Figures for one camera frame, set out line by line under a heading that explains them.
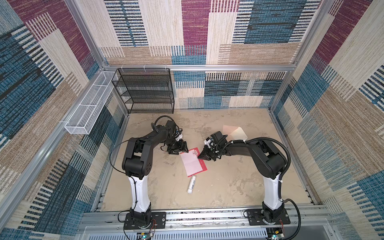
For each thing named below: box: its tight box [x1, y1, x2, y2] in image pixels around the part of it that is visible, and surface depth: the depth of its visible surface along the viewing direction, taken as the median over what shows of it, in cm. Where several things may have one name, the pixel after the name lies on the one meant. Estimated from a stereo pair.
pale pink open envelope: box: [222, 124, 248, 142], surface depth 110 cm
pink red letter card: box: [180, 147, 208, 178], surface depth 94 cm
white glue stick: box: [187, 175, 196, 194], surface depth 85 cm
